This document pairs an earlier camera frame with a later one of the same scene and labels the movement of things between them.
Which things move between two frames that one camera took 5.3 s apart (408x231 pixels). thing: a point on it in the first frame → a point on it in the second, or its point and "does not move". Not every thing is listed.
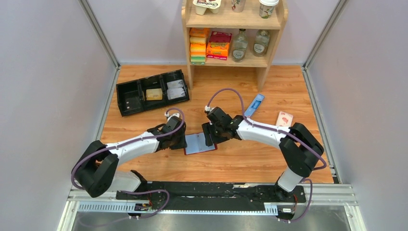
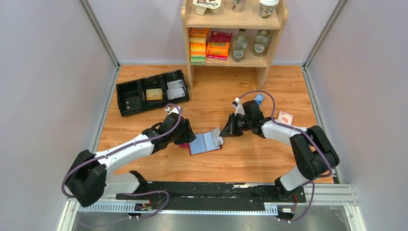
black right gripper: x=208 y=129 → x=228 y=130
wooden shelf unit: x=230 y=39 does not move
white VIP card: x=175 y=86 does not move
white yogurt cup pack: x=201 y=6 does not move
